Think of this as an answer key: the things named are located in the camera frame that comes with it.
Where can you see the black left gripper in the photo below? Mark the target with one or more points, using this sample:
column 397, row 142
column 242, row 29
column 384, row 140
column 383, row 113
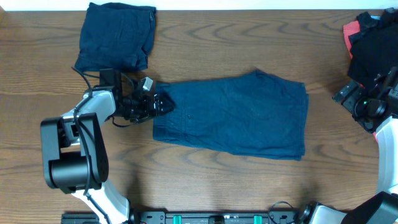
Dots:
column 156, row 104

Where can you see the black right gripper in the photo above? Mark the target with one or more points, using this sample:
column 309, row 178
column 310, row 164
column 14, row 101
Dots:
column 347, row 94

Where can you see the blue denim shorts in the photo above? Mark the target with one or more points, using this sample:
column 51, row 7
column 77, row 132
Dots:
column 256, row 114

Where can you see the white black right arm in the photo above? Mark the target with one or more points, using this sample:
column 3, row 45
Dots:
column 381, row 208

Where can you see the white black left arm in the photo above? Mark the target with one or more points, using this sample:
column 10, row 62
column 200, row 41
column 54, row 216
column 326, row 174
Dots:
column 74, row 154

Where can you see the black garment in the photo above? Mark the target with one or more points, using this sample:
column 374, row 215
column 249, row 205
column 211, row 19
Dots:
column 377, row 49

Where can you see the red garment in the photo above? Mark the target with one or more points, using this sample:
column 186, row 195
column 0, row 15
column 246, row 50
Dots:
column 357, row 71

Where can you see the folded dark blue shorts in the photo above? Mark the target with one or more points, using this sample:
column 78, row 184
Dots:
column 116, row 35

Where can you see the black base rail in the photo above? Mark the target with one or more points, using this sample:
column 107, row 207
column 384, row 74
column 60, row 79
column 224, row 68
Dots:
column 159, row 217

